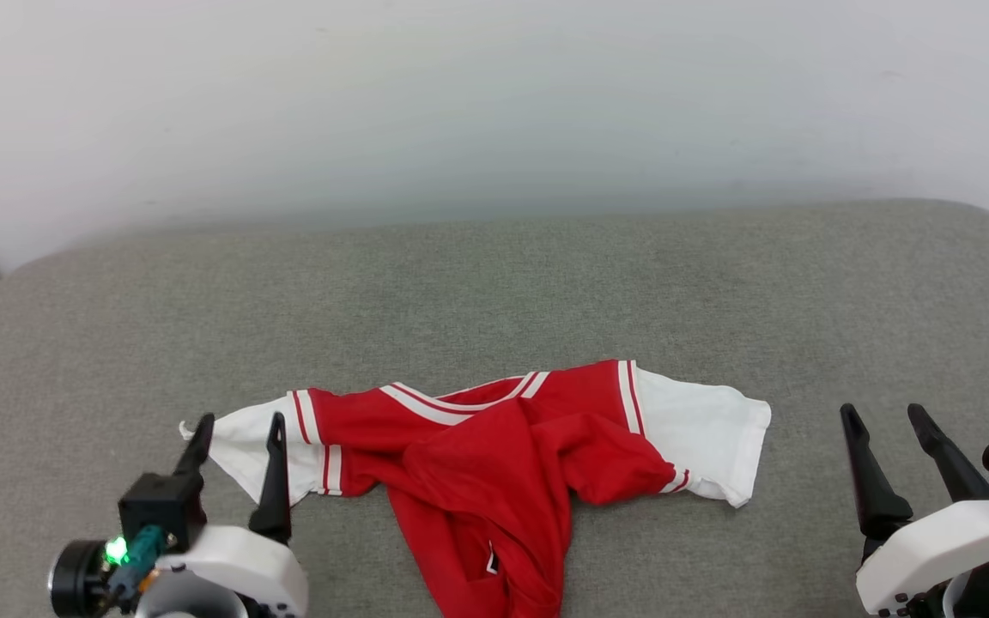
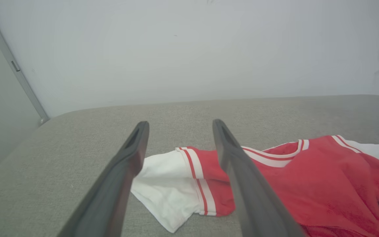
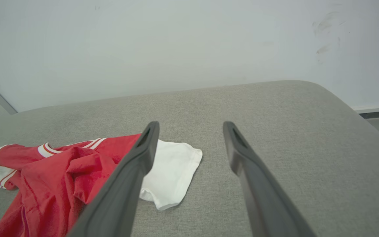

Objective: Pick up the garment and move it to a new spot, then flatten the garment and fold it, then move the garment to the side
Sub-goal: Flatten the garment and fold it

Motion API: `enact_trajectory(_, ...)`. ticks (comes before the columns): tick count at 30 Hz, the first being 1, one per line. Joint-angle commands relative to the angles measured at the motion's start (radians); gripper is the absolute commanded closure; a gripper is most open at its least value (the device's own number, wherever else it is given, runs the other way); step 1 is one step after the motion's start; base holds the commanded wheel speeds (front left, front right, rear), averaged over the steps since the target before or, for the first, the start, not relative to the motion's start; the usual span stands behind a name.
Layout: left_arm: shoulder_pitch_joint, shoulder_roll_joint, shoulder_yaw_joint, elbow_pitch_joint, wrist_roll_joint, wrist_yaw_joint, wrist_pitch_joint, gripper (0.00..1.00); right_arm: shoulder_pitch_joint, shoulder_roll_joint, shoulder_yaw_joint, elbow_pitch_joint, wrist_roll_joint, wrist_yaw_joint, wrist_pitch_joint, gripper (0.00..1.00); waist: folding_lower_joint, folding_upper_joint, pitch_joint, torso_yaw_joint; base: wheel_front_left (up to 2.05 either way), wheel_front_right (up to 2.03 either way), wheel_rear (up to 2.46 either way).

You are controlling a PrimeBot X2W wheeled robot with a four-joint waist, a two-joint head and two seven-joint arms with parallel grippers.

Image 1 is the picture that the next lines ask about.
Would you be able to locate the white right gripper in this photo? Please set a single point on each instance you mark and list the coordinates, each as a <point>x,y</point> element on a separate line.
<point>941,549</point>

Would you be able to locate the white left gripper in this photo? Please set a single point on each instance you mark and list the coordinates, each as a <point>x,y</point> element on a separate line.
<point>237,571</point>

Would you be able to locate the red and white shirt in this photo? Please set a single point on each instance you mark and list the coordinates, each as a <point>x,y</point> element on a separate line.
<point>494,463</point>

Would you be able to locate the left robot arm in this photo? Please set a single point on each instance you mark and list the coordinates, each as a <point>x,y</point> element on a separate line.
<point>74,584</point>

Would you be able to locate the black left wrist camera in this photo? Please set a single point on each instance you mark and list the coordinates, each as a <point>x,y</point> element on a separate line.
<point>160,511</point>

